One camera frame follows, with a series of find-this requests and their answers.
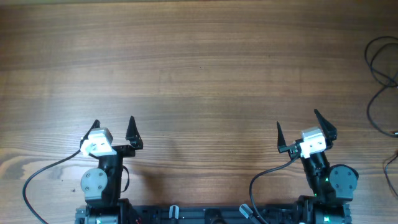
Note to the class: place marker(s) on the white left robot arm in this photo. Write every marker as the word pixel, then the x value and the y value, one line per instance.
pixel 102 186

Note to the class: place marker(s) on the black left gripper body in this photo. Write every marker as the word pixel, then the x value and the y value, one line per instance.
pixel 124 150

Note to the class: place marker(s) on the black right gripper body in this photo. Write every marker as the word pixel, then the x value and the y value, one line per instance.
pixel 292 147

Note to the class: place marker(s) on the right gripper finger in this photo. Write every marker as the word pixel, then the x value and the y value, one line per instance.
pixel 328 129
pixel 280 137

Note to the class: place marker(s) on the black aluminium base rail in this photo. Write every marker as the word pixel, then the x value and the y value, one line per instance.
pixel 217 214

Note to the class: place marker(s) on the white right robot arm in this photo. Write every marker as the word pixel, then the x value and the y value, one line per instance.
pixel 332 186

